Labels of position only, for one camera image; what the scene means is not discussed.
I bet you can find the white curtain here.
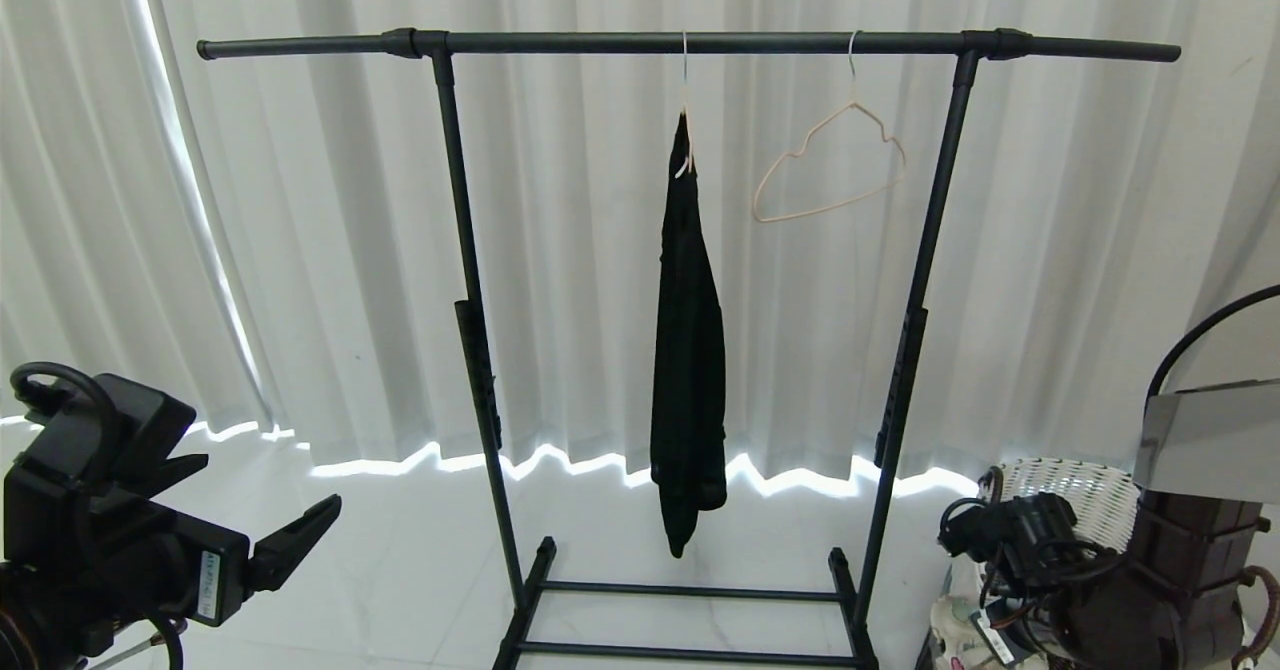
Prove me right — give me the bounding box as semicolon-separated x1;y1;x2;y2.
0;0;1280;496

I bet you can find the pink clothes hanger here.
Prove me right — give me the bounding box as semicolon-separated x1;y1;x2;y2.
674;32;695;179
752;32;908;224

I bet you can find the white laundry basket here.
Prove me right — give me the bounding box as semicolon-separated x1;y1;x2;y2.
975;458;1280;670

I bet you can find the black garment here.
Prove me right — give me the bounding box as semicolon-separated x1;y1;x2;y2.
650;110;728;559

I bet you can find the cream printed garment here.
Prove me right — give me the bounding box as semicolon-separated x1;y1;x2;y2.
928;595;1051;670

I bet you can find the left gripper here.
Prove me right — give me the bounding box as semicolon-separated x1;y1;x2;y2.
110;453;343;628

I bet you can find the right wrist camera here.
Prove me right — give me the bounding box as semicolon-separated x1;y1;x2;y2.
945;493;1081;591

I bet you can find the black clothes rack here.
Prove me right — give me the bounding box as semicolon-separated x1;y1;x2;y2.
197;28;1183;670

